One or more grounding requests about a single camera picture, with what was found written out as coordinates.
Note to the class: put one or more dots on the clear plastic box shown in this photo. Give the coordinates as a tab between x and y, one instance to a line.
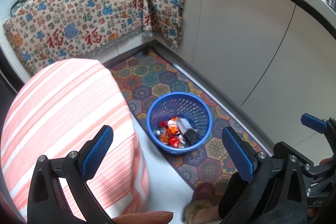
184	123

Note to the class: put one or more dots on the orange drink can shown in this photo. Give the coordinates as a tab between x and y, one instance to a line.
162	134

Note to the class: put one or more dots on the large printed blanket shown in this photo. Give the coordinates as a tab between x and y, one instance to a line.
78	16

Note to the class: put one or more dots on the furry red slipper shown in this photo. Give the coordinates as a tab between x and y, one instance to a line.
200	200

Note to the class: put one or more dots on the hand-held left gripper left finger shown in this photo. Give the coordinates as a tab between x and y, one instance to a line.
97	150

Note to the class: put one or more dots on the orange striped tablecloth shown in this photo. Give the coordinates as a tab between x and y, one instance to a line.
65	113

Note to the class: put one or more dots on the colourful hexagon floor mat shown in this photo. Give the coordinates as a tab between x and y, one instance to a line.
162	79

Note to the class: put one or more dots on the person's left hand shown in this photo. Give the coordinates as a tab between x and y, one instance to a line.
147	217

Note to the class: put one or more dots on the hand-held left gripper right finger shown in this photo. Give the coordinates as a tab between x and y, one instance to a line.
237	153

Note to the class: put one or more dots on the orange red printed wrapper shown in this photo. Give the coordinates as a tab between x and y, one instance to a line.
173	129

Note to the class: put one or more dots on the white kitchen counter cabinet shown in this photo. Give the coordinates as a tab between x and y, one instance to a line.
249	43

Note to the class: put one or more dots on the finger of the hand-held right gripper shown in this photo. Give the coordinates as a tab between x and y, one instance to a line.
312	121
282	148

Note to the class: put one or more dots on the blue plastic waste basket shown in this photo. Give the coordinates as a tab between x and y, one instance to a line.
157	108

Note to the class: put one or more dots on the narrow printed blanket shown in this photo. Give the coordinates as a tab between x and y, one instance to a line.
162	3

